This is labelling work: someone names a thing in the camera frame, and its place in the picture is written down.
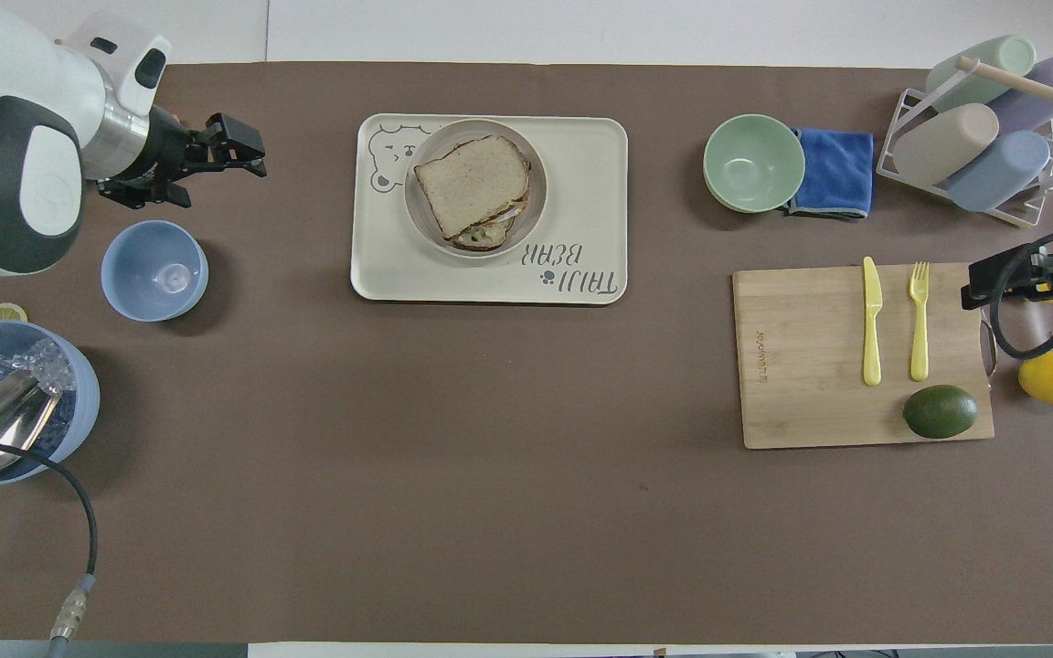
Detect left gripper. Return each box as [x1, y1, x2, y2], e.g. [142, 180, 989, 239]
[97, 105, 270, 210]

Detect beige round plate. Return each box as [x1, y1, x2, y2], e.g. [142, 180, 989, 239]
[403, 118, 548, 260]

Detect sandwich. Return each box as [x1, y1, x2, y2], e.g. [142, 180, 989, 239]
[412, 134, 533, 242]

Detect sandwich base with filling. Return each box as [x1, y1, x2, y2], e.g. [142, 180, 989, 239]
[447, 137, 535, 253]

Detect yellow plastic fork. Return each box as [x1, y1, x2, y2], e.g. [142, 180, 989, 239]
[909, 261, 932, 383]

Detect blue cup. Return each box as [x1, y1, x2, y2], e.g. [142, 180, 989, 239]
[943, 129, 1052, 214]

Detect yellow plastic knife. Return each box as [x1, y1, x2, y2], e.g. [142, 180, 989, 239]
[861, 256, 885, 387]

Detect beige cup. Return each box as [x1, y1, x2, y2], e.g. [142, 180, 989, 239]
[893, 102, 1001, 189]

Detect green avocado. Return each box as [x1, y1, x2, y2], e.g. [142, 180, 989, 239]
[901, 384, 981, 440]

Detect blue bowl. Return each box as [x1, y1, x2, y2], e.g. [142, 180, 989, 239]
[100, 219, 210, 324]

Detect blue cloth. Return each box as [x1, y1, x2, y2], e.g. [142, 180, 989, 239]
[782, 127, 877, 221]

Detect wooden rod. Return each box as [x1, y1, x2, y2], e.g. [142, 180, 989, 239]
[955, 56, 1053, 125]

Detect purple cup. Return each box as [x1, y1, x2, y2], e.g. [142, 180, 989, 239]
[984, 51, 1053, 134]

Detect wooden cutting board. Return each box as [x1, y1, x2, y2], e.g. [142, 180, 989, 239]
[731, 262, 996, 451]

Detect green cup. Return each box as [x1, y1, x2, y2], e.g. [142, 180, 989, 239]
[925, 34, 1037, 113]

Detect green bowl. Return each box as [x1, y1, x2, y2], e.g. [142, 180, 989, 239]
[702, 113, 807, 215]

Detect clear ice cubes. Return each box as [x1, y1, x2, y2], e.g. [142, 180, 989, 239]
[0, 336, 77, 396]

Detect blue ice bucket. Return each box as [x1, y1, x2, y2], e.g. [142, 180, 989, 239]
[0, 320, 101, 486]

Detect cream tray with bear print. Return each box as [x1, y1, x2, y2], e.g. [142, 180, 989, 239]
[349, 112, 630, 306]

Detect black cable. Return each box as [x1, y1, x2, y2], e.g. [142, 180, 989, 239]
[988, 228, 1053, 363]
[0, 433, 100, 658]

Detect white wire cup rack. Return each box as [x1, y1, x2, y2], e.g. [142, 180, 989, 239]
[875, 55, 1053, 230]

